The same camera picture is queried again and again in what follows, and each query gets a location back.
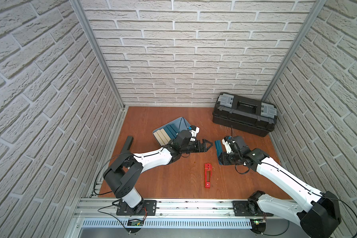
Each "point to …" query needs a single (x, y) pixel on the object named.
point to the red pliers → (208, 166)
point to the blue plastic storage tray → (165, 134)
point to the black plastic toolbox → (245, 114)
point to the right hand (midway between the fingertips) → (223, 157)
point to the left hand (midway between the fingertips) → (210, 144)
